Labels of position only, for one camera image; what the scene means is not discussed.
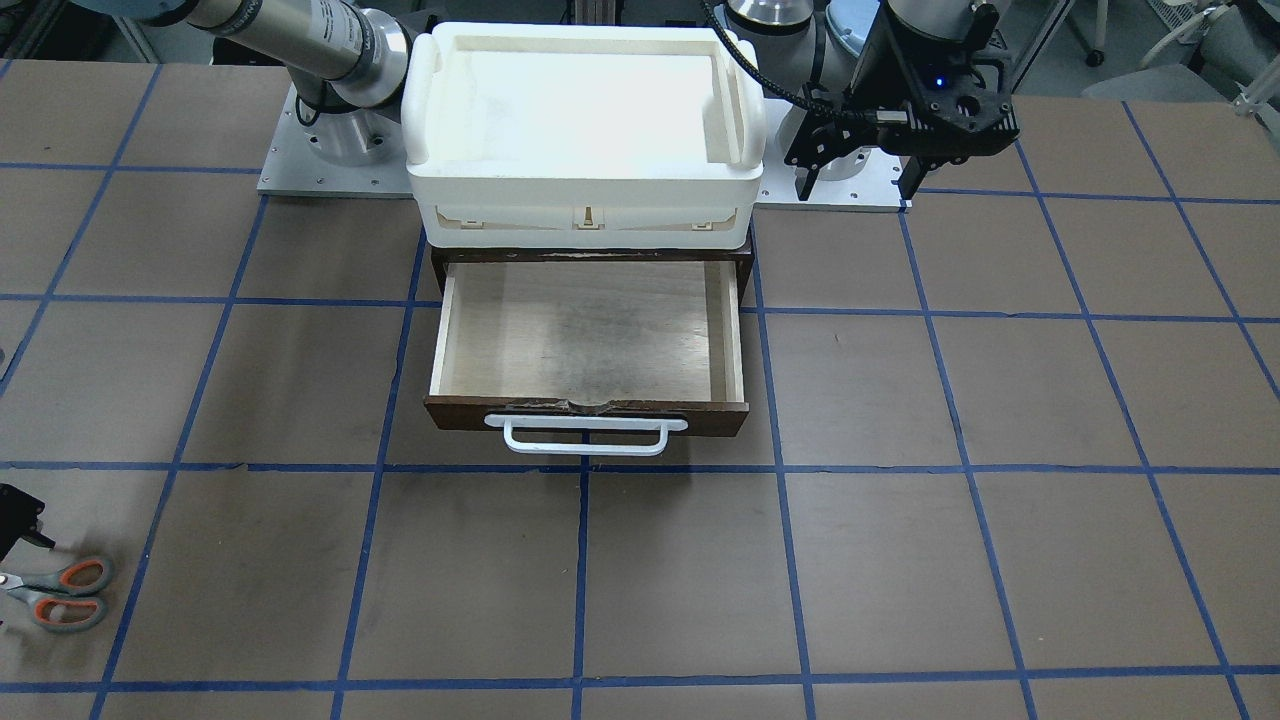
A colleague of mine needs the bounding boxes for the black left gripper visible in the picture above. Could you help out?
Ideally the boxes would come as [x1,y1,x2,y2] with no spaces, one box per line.
[783,1,1020,202]

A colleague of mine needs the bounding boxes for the wooden drawer with white handle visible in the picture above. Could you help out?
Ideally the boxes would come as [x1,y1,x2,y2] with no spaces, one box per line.
[424,260,750,456]

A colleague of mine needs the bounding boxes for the grey orange scissors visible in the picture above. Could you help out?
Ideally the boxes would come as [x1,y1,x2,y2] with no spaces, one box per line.
[3,556,115,633]

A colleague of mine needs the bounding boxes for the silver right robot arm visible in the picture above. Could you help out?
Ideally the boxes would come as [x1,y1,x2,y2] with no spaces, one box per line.
[1,483,55,560]

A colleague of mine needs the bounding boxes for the white plastic tray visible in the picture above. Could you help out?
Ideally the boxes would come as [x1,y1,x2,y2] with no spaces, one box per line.
[401,22,768,250]

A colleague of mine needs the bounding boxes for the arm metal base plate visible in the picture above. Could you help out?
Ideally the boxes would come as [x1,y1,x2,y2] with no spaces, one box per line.
[756,99,911,213]
[257,87,412,199]

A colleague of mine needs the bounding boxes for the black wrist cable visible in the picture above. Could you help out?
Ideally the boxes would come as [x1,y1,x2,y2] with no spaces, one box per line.
[700,0,906,126]

